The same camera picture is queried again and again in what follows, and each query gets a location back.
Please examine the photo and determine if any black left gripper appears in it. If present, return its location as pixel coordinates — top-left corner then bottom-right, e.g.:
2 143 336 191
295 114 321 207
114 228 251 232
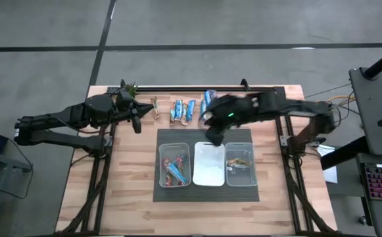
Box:
116 100 155 134

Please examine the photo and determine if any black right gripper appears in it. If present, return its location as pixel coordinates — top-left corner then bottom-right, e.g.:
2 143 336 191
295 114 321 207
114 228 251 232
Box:
201 93 267 147

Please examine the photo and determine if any brown granola bar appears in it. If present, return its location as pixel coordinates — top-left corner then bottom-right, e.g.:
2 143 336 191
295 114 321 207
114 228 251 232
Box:
151 96 161 120
226 157 252 168

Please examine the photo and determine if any orange blue granola bar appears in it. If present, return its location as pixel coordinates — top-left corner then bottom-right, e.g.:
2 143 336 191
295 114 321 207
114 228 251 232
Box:
181 102 189 126
168 101 177 126

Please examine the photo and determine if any small green potted plant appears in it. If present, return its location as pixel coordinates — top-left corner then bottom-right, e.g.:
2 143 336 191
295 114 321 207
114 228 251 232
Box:
124 82 139 99

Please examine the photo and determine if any frosted translucent plastic bin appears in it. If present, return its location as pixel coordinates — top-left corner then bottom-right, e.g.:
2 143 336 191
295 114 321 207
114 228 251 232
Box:
158 142 192 189

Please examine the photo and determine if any white plastic bin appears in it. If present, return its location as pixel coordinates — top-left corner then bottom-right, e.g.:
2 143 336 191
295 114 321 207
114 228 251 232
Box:
192 141 226 188

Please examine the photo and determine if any clear plastic bin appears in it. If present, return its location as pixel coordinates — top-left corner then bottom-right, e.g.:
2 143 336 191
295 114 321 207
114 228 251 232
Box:
226 142 258 188

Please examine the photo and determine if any dark woven placemat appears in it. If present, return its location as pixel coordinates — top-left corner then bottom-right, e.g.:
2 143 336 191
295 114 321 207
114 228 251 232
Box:
153 128 260 203

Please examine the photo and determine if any white paper sheet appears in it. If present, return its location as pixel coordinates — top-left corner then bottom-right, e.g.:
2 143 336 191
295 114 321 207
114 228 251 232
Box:
316 144 339 184

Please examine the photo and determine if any black slanted stand beam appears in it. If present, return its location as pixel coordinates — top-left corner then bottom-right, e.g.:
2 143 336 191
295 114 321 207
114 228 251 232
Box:
320 136 370 171

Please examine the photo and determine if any grey equipment cart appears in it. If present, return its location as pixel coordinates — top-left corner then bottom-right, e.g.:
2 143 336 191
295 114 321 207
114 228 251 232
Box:
0 126 34 237

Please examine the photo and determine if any grey workstation desk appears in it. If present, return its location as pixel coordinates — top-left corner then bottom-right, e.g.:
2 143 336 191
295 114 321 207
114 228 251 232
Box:
348 67 382 157

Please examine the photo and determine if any black stand pole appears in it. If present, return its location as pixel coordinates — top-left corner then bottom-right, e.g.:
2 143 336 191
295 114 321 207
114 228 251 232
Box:
362 44 382 80

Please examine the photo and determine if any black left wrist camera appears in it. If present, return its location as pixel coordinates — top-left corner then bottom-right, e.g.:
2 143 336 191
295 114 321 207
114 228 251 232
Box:
116 89 133 111

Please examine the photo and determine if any yellow orange cable bundle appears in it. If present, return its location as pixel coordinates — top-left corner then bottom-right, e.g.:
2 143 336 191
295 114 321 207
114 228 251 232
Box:
325 94 356 132

